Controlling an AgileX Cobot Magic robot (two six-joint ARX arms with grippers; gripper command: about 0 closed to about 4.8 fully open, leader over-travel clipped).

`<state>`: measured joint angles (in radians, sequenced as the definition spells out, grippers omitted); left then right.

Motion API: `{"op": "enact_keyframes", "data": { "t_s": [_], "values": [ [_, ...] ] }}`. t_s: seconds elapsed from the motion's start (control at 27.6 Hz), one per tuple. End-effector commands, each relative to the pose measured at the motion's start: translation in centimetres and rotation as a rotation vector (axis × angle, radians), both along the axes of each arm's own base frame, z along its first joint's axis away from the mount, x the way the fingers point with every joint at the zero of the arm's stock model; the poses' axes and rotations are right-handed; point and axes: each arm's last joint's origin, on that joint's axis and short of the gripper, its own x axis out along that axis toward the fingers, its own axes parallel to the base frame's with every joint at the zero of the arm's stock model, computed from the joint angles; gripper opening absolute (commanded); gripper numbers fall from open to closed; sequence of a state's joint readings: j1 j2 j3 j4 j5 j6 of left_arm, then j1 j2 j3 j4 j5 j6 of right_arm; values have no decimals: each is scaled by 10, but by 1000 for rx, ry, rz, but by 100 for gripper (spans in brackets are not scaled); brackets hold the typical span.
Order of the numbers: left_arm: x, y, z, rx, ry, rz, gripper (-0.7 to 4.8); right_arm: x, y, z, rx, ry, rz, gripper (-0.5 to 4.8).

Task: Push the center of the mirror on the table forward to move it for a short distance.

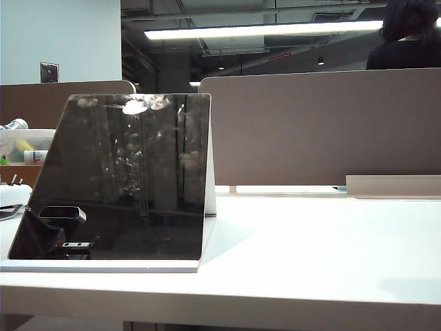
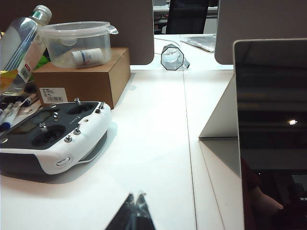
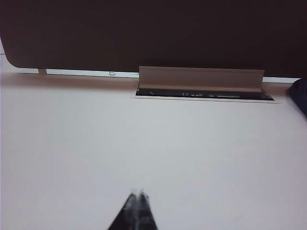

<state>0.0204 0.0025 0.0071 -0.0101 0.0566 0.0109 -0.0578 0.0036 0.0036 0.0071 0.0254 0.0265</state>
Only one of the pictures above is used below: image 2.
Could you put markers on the white framed square table mirror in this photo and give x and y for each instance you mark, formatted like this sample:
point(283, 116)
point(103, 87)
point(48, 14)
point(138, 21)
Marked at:
point(268, 95)

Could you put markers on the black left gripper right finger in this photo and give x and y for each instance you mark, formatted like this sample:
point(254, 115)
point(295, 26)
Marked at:
point(143, 215)

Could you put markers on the white marker with blue cap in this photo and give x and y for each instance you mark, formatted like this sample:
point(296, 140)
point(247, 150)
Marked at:
point(10, 117)

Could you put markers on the clear plastic water bottle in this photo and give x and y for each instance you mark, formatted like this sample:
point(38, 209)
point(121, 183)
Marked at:
point(21, 38)

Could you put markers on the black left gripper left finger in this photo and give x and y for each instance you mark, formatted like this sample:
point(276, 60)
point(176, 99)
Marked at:
point(127, 215)

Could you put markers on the white black RC transmitter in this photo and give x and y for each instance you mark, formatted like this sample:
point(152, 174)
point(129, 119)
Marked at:
point(84, 143)

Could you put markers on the silver plastic bag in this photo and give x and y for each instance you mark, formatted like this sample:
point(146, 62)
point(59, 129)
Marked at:
point(201, 42)

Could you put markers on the yellow snack packet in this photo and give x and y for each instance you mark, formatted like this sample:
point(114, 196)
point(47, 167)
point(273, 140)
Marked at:
point(8, 79)

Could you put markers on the green snack packet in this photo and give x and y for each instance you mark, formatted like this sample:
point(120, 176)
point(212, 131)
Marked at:
point(43, 61)

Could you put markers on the wide brown partition panel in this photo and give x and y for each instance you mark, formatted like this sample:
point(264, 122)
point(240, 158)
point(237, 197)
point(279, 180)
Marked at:
point(259, 19)

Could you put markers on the clear plastic food container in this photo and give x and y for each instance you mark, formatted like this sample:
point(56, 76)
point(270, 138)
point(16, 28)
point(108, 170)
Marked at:
point(72, 31)

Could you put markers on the black office chair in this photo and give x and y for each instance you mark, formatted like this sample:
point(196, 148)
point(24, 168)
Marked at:
point(185, 16)

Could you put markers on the brown cardboard box with label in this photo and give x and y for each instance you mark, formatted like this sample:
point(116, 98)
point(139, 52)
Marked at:
point(96, 81)

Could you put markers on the small white medicine bottle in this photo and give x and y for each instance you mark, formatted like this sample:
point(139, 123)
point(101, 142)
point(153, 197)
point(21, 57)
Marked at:
point(87, 57)

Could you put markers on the dark blue marker pen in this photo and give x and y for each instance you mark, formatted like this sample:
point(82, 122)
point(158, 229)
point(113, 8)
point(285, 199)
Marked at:
point(30, 100)

